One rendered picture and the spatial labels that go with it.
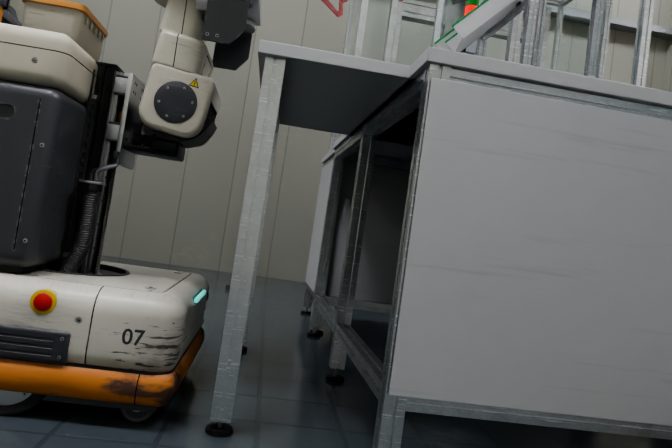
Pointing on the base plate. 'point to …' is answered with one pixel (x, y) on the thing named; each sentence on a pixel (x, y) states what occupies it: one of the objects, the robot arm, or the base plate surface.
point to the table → (333, 88)
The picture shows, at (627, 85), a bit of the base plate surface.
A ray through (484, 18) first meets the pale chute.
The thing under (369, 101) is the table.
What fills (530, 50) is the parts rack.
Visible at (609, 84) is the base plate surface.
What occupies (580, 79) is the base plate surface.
